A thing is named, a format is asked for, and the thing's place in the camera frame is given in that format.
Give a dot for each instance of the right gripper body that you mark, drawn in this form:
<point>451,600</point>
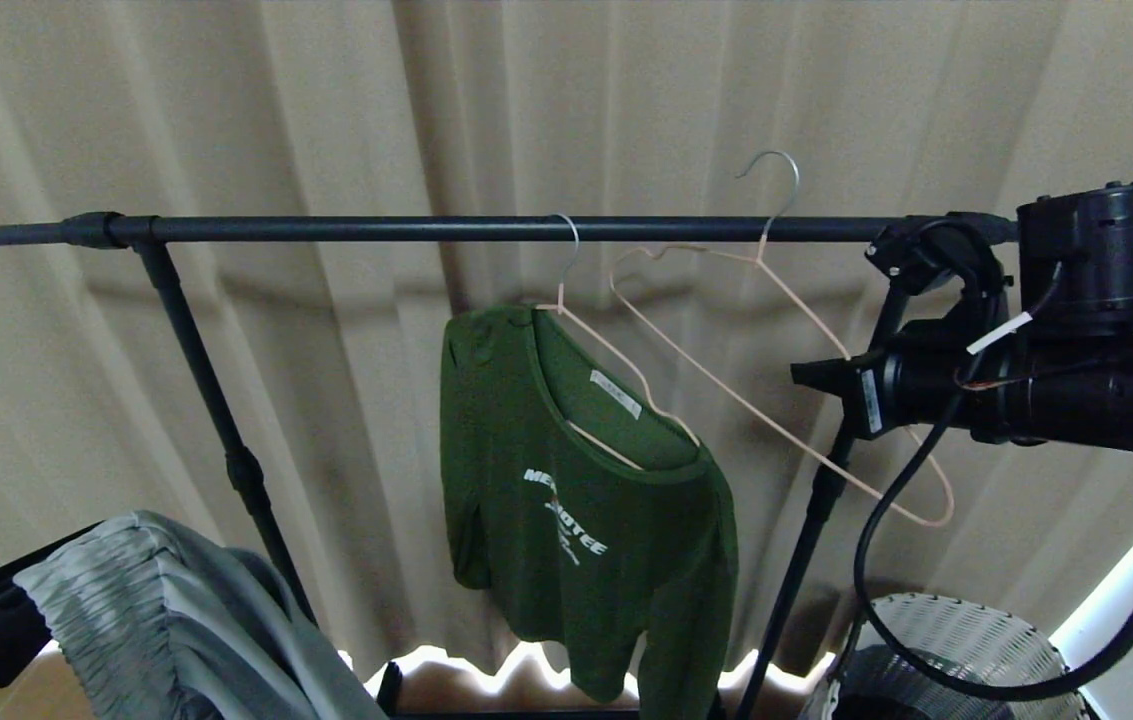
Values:
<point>926,395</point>

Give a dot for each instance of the pale grey garment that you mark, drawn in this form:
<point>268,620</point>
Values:
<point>176,620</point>

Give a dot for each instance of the pink clothes hanger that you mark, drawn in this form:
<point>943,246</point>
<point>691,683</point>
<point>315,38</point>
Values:
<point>726,390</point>
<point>626,365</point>

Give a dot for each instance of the green long-sleeved shirt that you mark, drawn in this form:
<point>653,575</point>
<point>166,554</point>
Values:
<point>606,560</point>

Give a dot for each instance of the white laundry basket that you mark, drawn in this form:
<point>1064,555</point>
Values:
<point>966,625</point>

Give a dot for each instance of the black clothes rack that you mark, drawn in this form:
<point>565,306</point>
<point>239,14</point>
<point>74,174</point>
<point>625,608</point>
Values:
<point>376,229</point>

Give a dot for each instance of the beige curtain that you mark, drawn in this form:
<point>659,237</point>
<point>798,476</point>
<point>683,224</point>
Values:
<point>326,100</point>

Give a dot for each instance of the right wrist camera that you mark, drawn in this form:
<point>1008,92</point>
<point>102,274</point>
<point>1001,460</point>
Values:
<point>926,255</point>

